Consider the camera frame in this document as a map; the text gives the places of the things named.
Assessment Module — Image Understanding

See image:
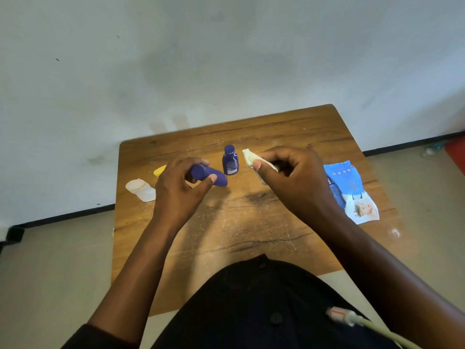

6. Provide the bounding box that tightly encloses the person's right hand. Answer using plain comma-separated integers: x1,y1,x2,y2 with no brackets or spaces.
252,145,337,229

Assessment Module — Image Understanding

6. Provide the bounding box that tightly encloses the person's left hand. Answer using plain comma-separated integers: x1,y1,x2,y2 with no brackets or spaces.
152,157,218,233

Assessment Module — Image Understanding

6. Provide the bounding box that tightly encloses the white bottle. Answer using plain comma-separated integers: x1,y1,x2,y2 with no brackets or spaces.
124,178,157,203

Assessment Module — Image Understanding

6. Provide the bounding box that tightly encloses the dark blue bottle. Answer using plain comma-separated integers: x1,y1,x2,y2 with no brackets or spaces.
190,163,229,188
222,144,240,176

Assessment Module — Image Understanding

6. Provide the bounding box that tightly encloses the blue wet wipes pack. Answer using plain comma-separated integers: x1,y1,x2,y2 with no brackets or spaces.
323,160,380,225

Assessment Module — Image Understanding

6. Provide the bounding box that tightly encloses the white wipe cloth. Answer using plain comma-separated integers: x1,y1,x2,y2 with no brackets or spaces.
242,148,279,186

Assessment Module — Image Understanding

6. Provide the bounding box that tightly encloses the person's right forearm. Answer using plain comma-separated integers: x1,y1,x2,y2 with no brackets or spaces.
316,214,465,349

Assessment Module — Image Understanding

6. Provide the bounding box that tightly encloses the person's left forearm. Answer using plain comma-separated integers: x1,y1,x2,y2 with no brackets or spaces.
87,218,179,346

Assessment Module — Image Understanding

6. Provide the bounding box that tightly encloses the person's black clothing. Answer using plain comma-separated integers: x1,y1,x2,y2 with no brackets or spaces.
62,254,400,349

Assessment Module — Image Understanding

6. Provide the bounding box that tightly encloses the wooden table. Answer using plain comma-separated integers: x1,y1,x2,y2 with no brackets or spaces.
110,104,415,317

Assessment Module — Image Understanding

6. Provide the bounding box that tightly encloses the green white floor litter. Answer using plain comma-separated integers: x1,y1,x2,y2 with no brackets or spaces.
422,141,446,158

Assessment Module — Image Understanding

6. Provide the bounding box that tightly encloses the red floor object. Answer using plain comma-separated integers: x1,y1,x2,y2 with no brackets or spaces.
445,136,465,175

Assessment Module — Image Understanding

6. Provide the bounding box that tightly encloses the black floor block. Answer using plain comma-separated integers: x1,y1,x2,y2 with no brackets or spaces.
4,225,26,244

